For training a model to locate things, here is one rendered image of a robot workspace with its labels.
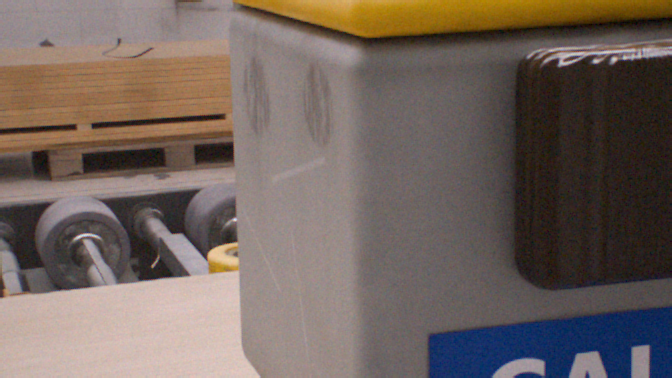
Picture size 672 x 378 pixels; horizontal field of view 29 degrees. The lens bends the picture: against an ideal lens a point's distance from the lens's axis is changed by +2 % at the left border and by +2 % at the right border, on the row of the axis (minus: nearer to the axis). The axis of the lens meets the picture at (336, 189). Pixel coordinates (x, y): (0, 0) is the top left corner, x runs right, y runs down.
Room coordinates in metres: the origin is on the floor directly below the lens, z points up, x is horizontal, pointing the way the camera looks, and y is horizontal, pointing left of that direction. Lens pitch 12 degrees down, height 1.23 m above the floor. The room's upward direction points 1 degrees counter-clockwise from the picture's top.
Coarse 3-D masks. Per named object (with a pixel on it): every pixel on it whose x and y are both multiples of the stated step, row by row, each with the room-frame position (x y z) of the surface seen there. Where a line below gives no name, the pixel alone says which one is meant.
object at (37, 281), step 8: (128, 264) 1.76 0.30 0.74; (136, 264) 1.77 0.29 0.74; (24, 272) 1.72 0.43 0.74; (32, 272) 1.73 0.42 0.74; (40, 272) 1.73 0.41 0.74; (128, 272) 1.71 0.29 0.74; (136, 272) 1.77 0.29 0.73; (24, 280) 1.70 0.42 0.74; (32, 280) 1.69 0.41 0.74; (40, 280) 1.69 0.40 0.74; (48, 280) 1.69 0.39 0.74; (120, 280) 1.68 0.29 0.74; (128, 280) 1.67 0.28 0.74; (136, 280) 1.67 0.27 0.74; (32, 288) 1.65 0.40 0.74; (40, 288) 1.65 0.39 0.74; (48, 288) 1.65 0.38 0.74; (56, 288) 1.65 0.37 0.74
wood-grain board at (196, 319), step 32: (96, 288) 1.11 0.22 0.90; (128, 288) 1.11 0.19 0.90; (160, 288) 1.10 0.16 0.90; (192, 288) 1.10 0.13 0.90; (224, 288) 1.10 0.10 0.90; (0, 320) 1.03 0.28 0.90; (32, 320) 1.02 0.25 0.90; (64, 320) 1.02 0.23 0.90; (96, 320) 1.02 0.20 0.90; (128, 320) 1.01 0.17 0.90; (160, 320) 1.01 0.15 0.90; (192, 320) 1.01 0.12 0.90; (224, 320) 1.01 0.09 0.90; (0, 352) 0.95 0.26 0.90; (32, 352) 0.95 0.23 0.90; (64, 352) 0.94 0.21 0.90; (96, 352) 0.94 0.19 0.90; (128, 352) 0.94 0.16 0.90; (160, 352) 0.93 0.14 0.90; (192, 352) 0.93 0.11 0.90; (224, 352) 0.93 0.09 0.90
